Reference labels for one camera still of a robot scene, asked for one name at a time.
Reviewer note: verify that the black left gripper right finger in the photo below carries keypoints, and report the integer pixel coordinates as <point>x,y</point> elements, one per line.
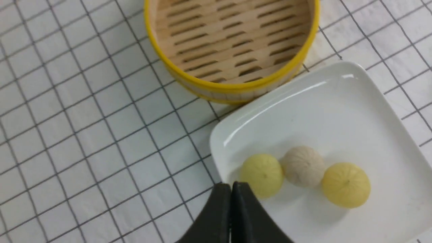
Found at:
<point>250,223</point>

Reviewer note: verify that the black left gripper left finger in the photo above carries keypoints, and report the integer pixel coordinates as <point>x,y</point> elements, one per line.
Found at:
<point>212,225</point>

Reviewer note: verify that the white steamed bun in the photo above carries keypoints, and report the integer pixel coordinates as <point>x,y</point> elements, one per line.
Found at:
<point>303,166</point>

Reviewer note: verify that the yellow steamed bun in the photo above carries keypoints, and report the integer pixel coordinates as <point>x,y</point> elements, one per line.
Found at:
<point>264,174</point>
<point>346,185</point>

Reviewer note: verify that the yellow steamed bun on plate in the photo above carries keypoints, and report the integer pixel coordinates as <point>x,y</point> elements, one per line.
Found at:
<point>264,174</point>

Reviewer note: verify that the white square plate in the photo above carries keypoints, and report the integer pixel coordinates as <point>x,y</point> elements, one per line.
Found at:
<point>339,111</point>

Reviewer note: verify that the white grid tablecloth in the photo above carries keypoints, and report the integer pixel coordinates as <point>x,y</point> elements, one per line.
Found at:
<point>99,144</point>

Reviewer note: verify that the yellow rimmed bamboo steamer basket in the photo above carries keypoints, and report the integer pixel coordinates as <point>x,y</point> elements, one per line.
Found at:
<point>231,51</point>

